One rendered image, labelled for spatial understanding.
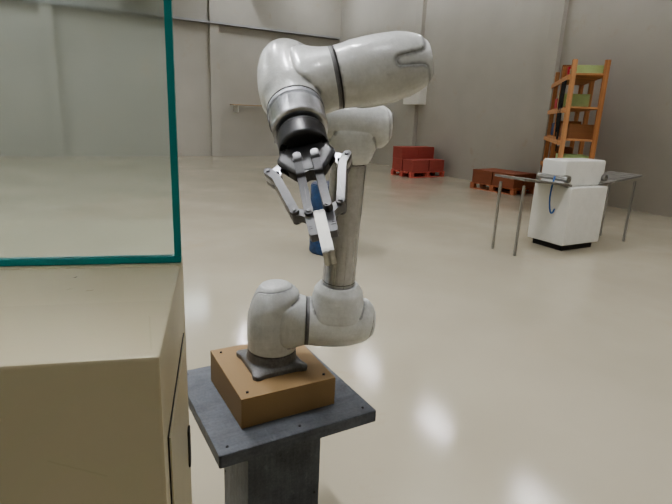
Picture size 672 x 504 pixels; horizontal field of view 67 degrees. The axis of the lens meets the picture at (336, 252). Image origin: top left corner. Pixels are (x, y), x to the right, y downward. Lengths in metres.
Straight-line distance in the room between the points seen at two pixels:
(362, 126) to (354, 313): 0.55
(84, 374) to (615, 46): 11.45
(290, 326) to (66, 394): 0.99
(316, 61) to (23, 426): 0.62
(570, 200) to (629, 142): 4.66
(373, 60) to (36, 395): 0.64
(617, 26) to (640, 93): 1.40
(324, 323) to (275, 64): 0.89
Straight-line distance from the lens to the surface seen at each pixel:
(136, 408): 0.64
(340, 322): 1.54
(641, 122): 11.22
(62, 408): 0.65
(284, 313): 1.53
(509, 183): 11.72
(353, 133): 1.38
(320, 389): 1.62
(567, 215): 6.80
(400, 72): 0.85
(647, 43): 11.40
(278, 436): 1.54
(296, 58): 0.85
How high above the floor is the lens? 1.54
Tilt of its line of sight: 15 degrees down
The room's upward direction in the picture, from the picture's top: 2 degrees clockwise
